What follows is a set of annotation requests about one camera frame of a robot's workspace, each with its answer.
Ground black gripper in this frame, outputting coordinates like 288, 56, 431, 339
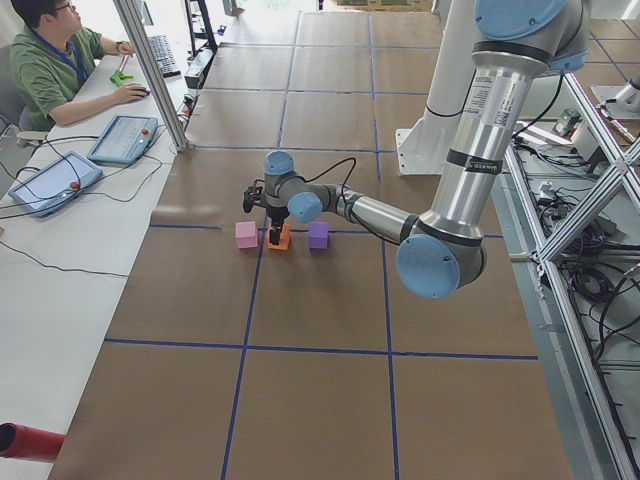
267, 205, 289, 245

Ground orange foam cube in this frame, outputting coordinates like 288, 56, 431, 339
267, 223, 290, 251

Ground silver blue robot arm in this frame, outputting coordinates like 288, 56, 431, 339
243, 1, 591, 299

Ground pink foam cube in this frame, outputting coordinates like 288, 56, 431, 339
234, 221, 259, 249

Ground purple foam cube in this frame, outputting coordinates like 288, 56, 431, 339
307, 221, 329, 250

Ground far blue teach pendant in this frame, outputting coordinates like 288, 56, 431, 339
87, 115, 158, 165

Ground blue teach pendant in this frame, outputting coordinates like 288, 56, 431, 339
87, 115, 158, 165
8, 151, 103, 217

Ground black keyboard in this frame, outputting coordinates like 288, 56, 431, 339
147, 35, 181, 78

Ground near blue teach pendant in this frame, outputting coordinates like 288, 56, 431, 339
8, 151, 103, 217

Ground green plastic clamp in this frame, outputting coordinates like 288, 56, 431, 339
109, 70, 133, 87

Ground person in green shirt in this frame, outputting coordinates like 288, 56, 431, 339
10, 0, 145, 131

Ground red cylinder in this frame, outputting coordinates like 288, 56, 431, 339
1, 422, 65, 463

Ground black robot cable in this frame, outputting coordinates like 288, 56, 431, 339
302, 157, 401, 241

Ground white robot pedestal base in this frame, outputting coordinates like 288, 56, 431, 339
396, 0, 479, 175

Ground black pendant cable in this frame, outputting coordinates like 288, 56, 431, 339
0, 134, 164, 279

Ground aluminium frame post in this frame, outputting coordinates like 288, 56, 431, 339
113, 0, 190, 152

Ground aluminium frame rail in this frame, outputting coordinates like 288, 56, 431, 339
493, 63, 639, 479

